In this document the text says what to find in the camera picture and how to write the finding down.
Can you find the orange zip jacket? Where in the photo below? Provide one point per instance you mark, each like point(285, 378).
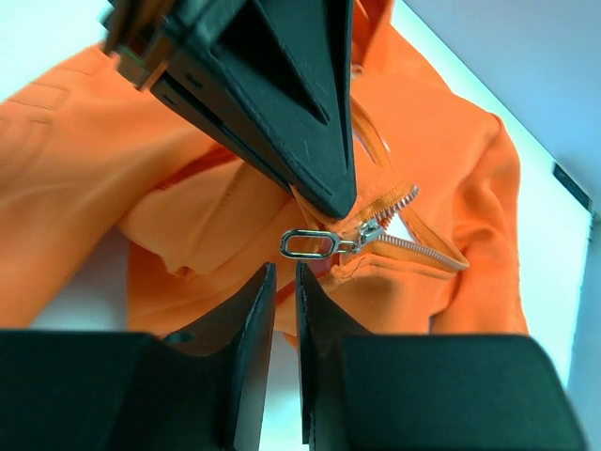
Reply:
point(83, 151)

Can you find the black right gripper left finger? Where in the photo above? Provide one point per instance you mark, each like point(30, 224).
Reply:
point(201, 387)

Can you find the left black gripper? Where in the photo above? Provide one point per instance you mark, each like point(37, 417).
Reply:
point(144, 36)

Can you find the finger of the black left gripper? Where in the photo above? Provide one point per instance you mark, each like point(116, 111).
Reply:
point(269, 80)

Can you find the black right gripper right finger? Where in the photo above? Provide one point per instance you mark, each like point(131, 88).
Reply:
point(364, 391)

